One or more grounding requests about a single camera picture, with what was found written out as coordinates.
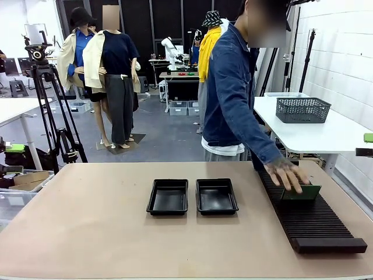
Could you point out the mannequin yellow top bucket hat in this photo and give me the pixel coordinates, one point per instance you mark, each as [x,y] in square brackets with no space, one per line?
[208,52]

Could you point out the brown cardboard box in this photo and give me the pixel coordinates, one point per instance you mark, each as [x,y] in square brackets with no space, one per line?
[29,179]

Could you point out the background table dark panel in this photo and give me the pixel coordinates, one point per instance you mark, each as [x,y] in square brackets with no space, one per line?
[180,87]

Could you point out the large clear plastic crate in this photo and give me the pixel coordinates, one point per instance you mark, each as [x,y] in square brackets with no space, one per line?
[14,204]

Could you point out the person's right forearm denim sleeve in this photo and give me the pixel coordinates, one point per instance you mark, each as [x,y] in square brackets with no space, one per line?
[262,146]

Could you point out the white table with leg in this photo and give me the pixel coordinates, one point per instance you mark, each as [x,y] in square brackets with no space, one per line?
[14,109]

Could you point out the background person blue shirt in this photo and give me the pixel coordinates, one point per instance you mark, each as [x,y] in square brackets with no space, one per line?
[195,54]

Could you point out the black step stool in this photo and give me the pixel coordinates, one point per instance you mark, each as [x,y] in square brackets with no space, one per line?
[18,87]

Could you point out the black slanted stand poles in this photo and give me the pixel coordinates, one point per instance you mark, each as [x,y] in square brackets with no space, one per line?
[268,73]

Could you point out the mannequin navy tee cream jacket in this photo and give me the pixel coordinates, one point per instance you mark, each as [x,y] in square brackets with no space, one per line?
[116,52]

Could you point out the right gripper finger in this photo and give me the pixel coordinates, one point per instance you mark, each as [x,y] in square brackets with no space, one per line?
[365,152]
[369,138]

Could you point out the white background desk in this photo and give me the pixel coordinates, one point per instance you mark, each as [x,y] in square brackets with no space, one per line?
[157,62]

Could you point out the small white background robot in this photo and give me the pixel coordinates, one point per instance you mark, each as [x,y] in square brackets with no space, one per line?
[170,52]

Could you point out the clear lidded plastic box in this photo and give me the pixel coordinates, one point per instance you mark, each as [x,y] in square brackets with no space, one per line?
[287,94]

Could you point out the black camera tripod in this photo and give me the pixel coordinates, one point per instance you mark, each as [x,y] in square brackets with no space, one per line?
[52,122]

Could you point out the person in denim jacket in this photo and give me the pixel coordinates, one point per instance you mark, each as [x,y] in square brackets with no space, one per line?
[227,87]

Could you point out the person's tattooed right hand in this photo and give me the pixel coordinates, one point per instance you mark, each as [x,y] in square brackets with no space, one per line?
[287,173]

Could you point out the black stand with clamp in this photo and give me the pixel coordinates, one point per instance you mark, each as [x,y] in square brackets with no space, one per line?
[292,58]

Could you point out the background person black clothes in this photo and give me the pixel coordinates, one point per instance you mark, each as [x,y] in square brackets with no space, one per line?
[2,61]

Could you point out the black rectangular ESD tray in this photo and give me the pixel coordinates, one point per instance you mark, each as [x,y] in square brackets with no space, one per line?
[216,201]
[167,201]

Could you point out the dark mannequin base plate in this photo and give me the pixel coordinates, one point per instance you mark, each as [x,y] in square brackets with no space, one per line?
[137,137]

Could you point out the dark plastic stool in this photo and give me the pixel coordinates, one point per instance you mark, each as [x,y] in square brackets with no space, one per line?
[142,84]

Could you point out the grey woven plastic basket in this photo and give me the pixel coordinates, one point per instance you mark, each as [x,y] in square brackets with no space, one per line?
[303,111]

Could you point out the green circuit board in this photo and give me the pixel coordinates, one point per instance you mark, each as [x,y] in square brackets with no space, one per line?
[307,194]

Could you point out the white box under table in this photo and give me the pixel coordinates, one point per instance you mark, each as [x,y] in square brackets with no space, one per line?
[163,90]

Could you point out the black slotted board rack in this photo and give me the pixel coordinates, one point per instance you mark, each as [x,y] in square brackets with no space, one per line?
[314,224]

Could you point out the white table rounded corner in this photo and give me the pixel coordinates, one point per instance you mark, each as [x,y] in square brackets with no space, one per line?
[306,137]

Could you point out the clear plastic storage bin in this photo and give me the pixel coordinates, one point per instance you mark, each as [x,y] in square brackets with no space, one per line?
[193,108]
[177,108]

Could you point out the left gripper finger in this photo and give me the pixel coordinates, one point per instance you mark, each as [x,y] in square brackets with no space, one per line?
[14,148]
[11,169]

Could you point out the black equipment bag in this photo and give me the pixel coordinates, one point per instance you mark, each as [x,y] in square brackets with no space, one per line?
[26,159]

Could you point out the mannequin blue shirt black hat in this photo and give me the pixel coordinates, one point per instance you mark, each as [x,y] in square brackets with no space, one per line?
[80,43]

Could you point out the white hooded garment mannequin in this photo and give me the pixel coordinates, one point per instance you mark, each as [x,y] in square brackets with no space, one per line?
[225,26]

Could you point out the low clear floor bin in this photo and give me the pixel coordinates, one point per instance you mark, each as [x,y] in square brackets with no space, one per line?
[80,108]

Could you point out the thin black light stand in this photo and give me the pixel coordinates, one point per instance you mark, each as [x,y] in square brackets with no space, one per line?
[307,58]

